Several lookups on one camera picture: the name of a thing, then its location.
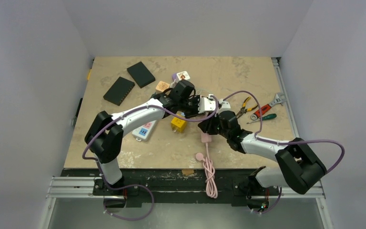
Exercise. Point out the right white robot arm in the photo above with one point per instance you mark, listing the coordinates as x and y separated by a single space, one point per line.
298 166

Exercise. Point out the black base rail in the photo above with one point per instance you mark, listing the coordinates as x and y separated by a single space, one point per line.
172 186

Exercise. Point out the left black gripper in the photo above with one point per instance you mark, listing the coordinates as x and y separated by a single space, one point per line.
195 99

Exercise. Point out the green handled screwdriver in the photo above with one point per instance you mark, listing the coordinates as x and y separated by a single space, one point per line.
266 117

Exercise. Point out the yellow handled pliers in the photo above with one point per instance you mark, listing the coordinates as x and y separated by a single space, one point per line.
243 110

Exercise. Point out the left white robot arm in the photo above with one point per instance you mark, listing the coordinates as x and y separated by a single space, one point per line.
106 133

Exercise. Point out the red handled adjustable wrench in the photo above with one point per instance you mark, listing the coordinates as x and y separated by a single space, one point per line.
279 98

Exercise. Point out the black ribbed box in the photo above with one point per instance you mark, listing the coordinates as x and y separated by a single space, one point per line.
118 91

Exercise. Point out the yellow cube charger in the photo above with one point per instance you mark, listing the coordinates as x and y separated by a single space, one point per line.
178 125

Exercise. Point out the white cube charger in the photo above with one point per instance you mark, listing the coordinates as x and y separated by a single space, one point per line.
183 76

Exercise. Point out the white power strip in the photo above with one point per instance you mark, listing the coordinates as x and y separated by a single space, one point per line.
144 132

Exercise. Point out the pink power strip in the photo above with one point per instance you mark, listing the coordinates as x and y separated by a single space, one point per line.
206 138

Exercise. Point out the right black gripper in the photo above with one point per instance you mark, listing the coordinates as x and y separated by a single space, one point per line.
208 125

